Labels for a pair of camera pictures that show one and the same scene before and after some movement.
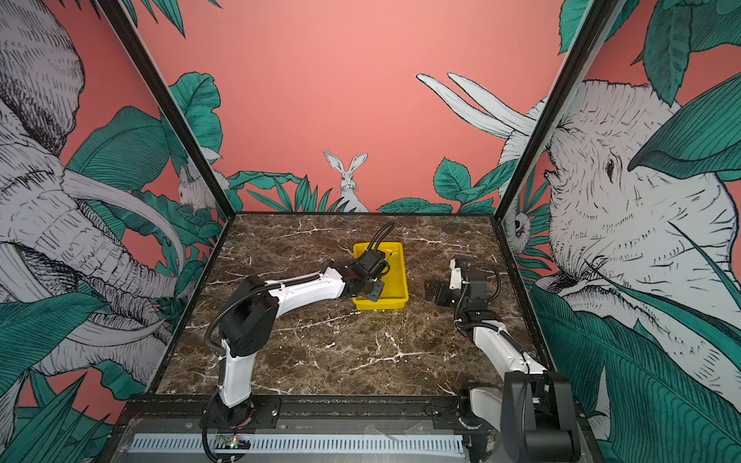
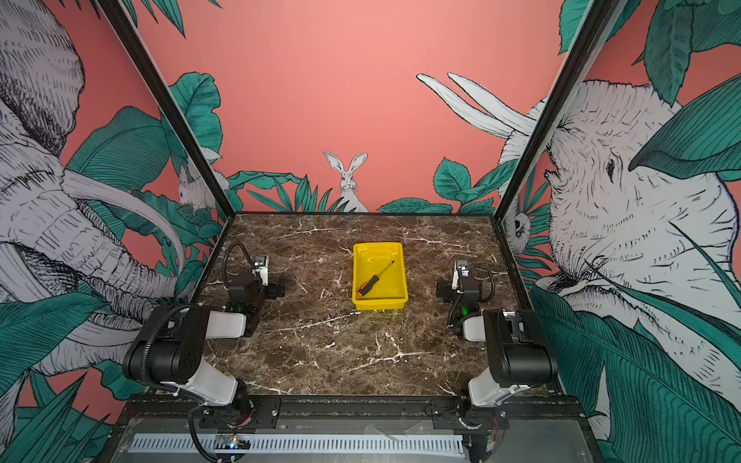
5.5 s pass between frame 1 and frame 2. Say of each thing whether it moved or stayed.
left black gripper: moved
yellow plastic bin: stayed
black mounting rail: stayed
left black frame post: stayed
